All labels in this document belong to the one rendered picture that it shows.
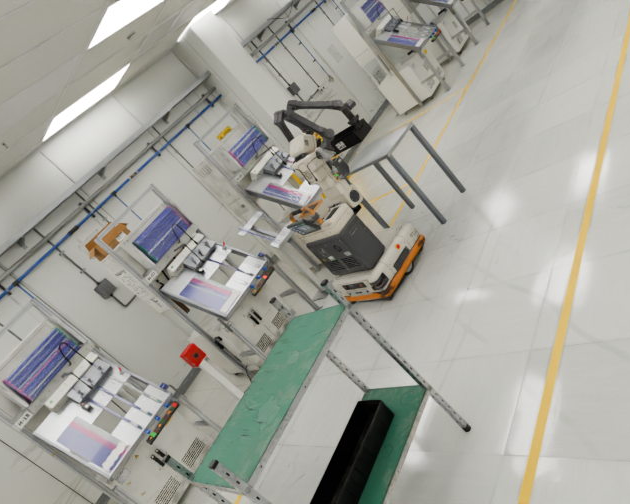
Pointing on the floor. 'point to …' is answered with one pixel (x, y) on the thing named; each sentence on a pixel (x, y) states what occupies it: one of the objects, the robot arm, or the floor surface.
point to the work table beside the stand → (374, 152)
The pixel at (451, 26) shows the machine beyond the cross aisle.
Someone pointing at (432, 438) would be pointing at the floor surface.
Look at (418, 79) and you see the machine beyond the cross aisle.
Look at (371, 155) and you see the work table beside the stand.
